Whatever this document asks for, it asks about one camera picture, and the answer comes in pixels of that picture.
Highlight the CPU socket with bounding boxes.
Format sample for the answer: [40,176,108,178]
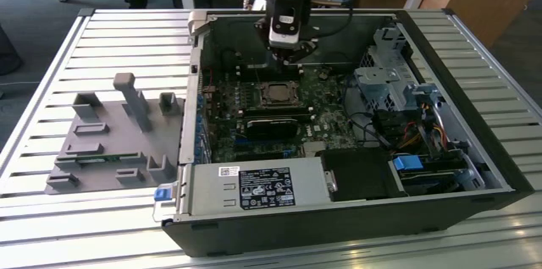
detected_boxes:
[256,80,303,109]

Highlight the black plastic shroud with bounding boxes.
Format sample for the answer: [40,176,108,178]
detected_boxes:
[319,149,409,202]

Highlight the grey parts rack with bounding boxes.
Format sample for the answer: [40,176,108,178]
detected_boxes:
[42,72,188,196]

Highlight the person's dark legs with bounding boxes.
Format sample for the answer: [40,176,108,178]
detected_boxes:
[118,0,156,10]

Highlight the silver disk bay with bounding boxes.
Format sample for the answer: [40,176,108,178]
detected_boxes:
[388,148,487,194]

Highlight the silver power supply with label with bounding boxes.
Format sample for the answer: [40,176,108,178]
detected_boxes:
[178,156,333,219]

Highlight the green motherboard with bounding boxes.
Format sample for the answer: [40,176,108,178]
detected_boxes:
[197,62,360,164]

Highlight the yellow red orange wire bundle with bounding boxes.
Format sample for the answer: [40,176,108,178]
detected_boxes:
[401,122,448,150]

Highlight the blue disk carrier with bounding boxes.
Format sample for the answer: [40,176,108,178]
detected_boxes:
[391,155,423,174]

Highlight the blue release latch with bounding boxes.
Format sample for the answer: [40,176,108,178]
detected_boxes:
[153,187,174,202]

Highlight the silver chipset heatsink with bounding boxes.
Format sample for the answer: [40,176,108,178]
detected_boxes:
[301,141,329,157]

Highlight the black waste bin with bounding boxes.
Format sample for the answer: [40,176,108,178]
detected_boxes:
[0,23,22,76]

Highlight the silver-topped CPU chip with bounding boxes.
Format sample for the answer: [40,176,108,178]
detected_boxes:
[265,85,296,102]

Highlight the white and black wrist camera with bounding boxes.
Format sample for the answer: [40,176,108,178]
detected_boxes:
[266,11,300,50]

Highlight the green RAM stick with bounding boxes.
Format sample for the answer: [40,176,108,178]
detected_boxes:
[74,154,142,164]

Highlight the black open PC case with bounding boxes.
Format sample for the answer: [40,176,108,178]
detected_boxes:
[160,8,535,259]

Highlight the black graphics card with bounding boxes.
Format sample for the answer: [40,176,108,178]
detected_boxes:
[244,117,297,141]

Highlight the black RAM slot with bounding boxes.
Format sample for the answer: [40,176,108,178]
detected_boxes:
[244,112,309,121]
[241,107,309,115]

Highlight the silver perforated drive cage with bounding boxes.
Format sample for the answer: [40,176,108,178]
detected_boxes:
[353,26,427,113]

